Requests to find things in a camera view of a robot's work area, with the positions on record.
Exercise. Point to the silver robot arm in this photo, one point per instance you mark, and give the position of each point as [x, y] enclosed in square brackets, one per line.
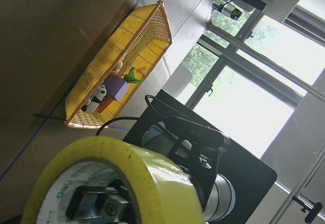
[195, 149]

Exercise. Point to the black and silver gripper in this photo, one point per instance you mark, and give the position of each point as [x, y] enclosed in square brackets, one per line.
[110, 203]

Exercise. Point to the black square panel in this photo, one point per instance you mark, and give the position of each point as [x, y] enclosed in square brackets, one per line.
[250, 177]

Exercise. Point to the white chair back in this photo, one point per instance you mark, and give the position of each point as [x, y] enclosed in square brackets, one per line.
[178, 81]

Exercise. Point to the yellow packing tape roll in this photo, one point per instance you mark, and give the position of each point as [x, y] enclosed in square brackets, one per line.
[159, 190]

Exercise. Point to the toy carrot with leaves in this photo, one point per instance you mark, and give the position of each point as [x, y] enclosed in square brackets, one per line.
[130, 79]

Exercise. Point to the purple foam block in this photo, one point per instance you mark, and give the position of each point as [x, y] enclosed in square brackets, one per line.
[116, 87]

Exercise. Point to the black window handle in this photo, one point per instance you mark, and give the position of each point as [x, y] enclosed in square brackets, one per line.
[312, 212]

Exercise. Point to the grey window frame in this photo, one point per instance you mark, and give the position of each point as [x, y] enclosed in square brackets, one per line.
[262, 83]

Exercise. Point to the panda plush toy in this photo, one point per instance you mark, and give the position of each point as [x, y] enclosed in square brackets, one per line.
[95, 100]

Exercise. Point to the yellow woven basket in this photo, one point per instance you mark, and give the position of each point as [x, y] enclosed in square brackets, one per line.
[139, 42]

